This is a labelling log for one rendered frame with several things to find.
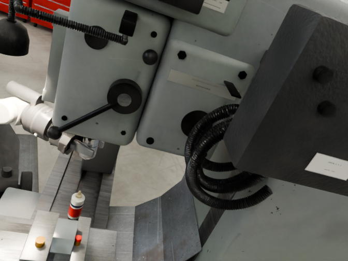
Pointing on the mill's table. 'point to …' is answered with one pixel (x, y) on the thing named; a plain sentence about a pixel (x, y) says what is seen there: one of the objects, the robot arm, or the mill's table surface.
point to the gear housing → (216, 16)
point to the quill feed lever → (126, 89)
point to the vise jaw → (43, 226)
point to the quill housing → (105, 68)
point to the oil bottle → (76, 205)
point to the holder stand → (102, 159)
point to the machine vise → (82, 252)
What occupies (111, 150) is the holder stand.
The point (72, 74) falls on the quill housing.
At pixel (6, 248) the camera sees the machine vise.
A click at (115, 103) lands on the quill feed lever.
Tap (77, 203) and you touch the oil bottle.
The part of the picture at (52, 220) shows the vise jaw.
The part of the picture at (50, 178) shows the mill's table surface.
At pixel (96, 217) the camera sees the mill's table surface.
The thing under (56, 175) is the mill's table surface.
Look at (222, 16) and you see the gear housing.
